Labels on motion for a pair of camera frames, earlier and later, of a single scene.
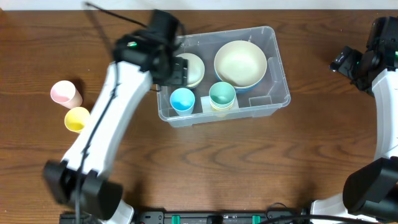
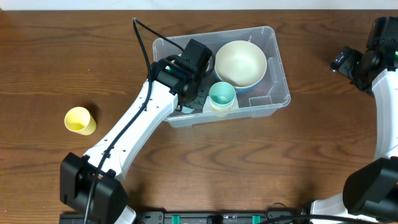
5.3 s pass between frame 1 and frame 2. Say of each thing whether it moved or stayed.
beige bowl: stayed
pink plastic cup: moved
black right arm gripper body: stayed
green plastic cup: stayed
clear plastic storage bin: stayed
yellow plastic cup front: stayed
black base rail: stayed
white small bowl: moved
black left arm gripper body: moved
